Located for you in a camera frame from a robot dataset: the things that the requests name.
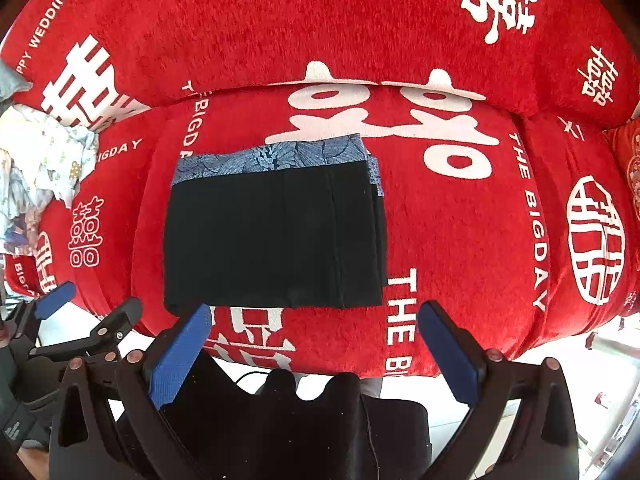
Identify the person's black clothing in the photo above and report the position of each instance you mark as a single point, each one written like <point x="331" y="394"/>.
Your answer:
<point x="300" y="435"/>

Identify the red embroidered cushion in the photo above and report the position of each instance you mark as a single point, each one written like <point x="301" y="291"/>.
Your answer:
<point x="627" y="160"/>

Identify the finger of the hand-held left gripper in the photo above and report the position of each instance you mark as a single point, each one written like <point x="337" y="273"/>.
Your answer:
<point x="57" y="294"/>
<point x="117" y="317"/>

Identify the person's left forearm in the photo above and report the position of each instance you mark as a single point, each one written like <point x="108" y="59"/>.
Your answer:
<point x="32" y="464"/>

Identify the red printed blanket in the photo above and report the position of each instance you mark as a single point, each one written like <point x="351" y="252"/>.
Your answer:
<point x="350" y="35"/>

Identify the grey cloth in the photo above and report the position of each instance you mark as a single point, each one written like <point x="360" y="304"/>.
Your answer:
<point x="10" y="85"/>

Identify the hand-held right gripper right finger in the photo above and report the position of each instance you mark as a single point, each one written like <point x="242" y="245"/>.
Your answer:
<point x="450" y="355"/>

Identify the white floral cloth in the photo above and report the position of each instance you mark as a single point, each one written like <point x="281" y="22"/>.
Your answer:
<point x="45" y="160"/>

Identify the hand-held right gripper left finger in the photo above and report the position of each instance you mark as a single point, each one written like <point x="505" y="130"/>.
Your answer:
<point x="177" y="360"/>

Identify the person's left hand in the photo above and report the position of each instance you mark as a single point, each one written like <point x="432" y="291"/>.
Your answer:
<point x="17" y="425"/>

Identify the black pants with blue waistband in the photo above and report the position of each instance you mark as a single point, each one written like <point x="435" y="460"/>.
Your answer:
<point x="275" y="240"/>

